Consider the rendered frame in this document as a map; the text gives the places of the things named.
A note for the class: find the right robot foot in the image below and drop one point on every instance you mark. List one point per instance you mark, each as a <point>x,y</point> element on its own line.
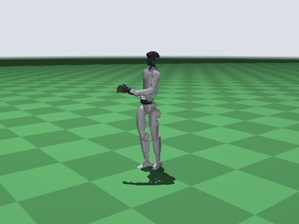
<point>145,164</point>

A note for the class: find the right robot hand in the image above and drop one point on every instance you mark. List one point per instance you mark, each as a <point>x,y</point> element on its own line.
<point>145,102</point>

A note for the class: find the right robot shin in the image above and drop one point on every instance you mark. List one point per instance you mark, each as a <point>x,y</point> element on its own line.
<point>145,146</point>

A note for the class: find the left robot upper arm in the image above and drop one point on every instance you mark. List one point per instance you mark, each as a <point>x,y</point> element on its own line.
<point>155,78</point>

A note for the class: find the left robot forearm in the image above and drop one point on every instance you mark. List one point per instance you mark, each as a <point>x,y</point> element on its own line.
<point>143,92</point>

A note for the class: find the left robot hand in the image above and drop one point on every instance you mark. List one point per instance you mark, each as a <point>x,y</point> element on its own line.
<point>124,89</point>

